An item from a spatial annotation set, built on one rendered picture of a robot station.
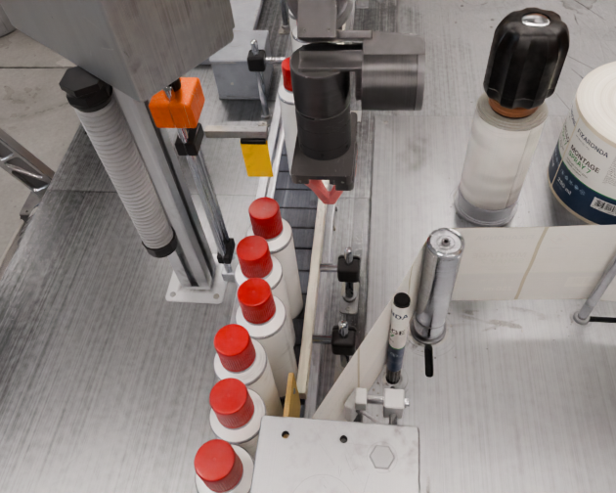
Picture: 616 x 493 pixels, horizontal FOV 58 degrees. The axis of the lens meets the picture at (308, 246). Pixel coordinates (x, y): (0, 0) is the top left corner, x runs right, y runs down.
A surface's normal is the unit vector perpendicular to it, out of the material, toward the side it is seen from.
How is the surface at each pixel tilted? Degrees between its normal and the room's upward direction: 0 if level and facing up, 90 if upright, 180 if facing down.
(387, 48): 54
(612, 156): 90
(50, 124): 0
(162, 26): 90
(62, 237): 0
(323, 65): 0
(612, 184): 90
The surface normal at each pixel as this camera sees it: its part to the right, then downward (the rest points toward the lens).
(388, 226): -0.07, -0.60
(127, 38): 0.76, 0.49
